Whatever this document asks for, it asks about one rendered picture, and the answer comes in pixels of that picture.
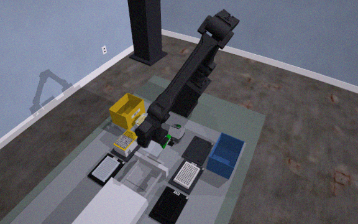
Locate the yellow open-top bin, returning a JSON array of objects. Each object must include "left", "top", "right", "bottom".
[{"left": 109, "top": 93, "right": 145, "bottom": 130}]

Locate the blue open-top bin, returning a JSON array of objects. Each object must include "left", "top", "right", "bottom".
[{"left": 206, "top": 133, "right": 244, "bottom": 179}]

